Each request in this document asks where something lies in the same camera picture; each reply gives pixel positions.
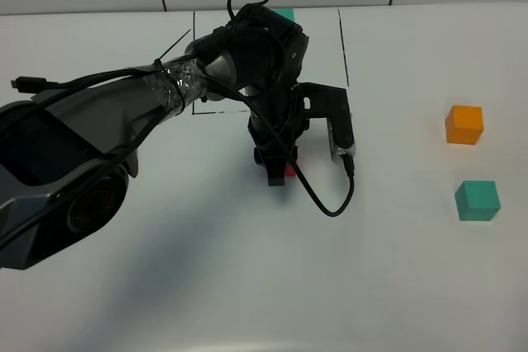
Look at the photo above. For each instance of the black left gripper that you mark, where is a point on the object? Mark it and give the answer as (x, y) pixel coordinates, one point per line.
(283, 110)

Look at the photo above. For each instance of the red cube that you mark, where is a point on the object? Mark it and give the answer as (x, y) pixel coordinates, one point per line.
(290, 171)

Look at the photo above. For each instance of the teal template cube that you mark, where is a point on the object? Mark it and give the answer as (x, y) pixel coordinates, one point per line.
(287, 13)

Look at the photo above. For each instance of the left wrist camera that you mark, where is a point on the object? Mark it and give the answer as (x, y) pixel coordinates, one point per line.
(330, 103)

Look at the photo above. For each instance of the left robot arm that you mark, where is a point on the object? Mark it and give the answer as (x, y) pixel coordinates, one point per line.
(68, 153)

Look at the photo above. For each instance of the orange cube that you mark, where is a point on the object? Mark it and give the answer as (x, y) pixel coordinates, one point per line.
(464, 125)

